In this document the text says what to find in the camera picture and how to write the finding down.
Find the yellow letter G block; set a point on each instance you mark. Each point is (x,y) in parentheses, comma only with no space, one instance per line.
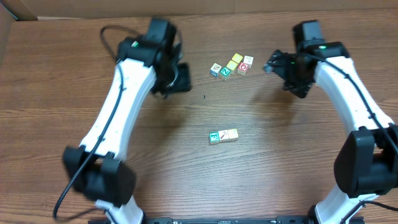
(233,134)

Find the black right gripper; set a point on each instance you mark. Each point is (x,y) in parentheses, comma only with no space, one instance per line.
(285,71)

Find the white blue-edged picture block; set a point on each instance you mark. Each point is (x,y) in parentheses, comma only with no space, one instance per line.
(215,69)

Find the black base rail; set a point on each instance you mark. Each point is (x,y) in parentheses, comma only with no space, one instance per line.
(288,219)

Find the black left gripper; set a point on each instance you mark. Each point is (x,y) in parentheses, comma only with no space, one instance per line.
(181,78)

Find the green letter Z block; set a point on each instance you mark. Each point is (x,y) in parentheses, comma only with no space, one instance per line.
(225,73)

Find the green letter F block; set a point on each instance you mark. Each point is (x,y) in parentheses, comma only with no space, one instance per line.
(214,138)

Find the red picture block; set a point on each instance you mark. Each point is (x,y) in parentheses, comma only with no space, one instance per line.
(242,68)

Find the yellow block lower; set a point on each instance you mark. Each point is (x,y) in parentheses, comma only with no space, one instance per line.
(232,66)

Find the white line-drawing block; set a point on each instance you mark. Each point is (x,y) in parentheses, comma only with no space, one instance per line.
(248,60)

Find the yellow block upper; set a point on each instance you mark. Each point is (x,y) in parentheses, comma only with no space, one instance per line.
(237,58)

